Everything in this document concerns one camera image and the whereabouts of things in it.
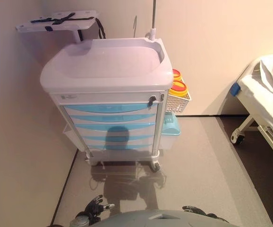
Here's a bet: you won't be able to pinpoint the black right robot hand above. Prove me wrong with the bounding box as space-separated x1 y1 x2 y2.
182 205 208 216

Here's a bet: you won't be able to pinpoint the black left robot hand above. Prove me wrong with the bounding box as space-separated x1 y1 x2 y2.
83 194 115 219

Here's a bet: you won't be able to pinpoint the blue front cart drawer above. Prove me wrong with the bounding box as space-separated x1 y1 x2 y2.
72 122 156 137
68 113 157 125
64 104 160 116
78 134 155 145
84 143 155 154

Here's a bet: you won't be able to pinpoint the grey robot torso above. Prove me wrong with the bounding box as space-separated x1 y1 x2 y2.
96 209 241 227

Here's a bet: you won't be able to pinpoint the clear side bin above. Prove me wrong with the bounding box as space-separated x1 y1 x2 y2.
63 124 85 152

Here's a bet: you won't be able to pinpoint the white object at right edge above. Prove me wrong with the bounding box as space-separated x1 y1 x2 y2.
230 131 246 145

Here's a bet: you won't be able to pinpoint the waste bin with blue lid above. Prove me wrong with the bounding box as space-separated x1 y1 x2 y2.
160 112 182 151

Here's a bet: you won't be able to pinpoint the blue bed clip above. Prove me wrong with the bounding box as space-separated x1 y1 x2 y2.
230 83 242 96

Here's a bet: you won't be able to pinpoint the white bedding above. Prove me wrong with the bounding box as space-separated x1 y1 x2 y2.
237 54 273 138

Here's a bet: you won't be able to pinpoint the white medical cart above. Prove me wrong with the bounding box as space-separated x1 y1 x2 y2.
40 37 174 172

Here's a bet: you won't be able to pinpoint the metal IV pole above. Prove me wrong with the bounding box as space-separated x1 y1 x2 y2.
145 0 158 41

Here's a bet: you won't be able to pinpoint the white side shelf board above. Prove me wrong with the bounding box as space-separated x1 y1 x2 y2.
15 10 101 44

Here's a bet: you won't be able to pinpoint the white bed frame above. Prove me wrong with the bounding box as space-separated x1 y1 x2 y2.
230 56 273 171

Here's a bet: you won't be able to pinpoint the black hanging strap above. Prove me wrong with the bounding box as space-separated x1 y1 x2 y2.
95 17 107 40

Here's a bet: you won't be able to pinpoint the black shelf straps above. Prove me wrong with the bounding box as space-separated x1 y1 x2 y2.
31 12 97 31

